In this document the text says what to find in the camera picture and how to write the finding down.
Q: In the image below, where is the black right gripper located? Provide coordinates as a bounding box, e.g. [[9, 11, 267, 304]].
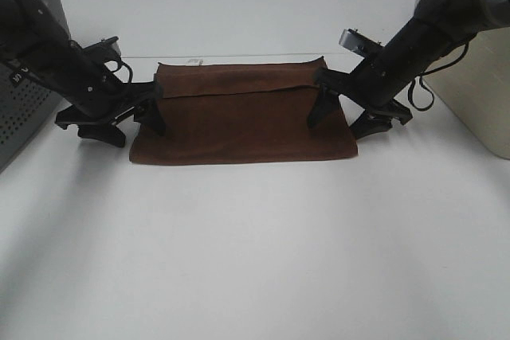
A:
[[307, 18, 451, 140]]

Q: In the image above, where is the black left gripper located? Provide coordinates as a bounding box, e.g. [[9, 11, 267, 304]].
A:
[[38, 38, 167, 148]]

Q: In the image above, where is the brown towel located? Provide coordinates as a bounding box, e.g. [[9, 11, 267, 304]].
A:
[[129, 57, 358, 166]]

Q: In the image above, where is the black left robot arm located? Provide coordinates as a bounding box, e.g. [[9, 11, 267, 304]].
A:
[[1, 0, 166, 147]]

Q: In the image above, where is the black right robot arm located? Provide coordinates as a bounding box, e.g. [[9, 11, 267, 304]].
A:
[[307, 0, 509, 139]]

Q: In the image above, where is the grey perforated plastic basket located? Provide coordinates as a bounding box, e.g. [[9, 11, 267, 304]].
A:
[[1, 0, 69, 169]]

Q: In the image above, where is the beige plastic bin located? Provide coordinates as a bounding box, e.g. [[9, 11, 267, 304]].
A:
[[416, 0, 510, 159]]

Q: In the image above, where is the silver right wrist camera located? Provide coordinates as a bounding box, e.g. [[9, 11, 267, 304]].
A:
[[339, 29, 383, 58]]

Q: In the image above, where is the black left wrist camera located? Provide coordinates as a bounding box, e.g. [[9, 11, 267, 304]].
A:
[[83, 36, 122, 72]]

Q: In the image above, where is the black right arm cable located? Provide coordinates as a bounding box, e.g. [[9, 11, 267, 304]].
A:
[[406, 33, 475, 112]]

